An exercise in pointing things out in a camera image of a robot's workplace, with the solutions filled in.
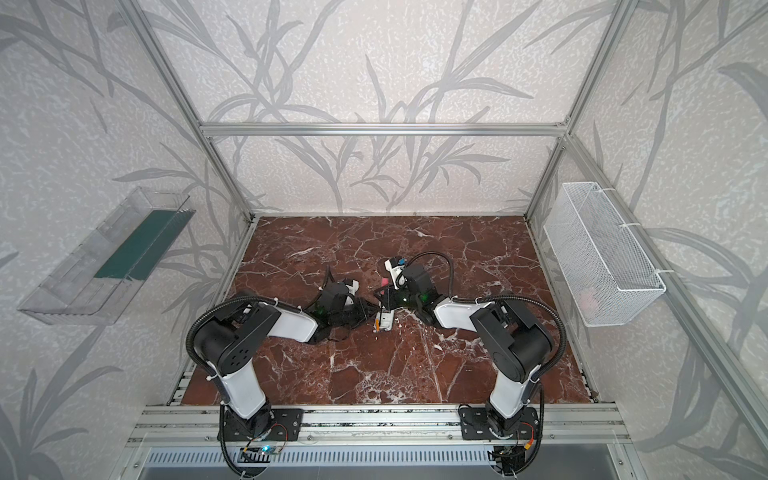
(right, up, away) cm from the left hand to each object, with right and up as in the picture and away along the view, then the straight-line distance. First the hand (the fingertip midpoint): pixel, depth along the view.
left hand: (384, 302), depth 92 cm
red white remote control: (+1, -5, -2) cm, 5 cm away
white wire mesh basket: (+48, +13, -31) cm, 59 cm away
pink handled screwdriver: (+1, +8, -7) cm, 11 cm away
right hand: (-2, +6, -2) cm, 7 cm away
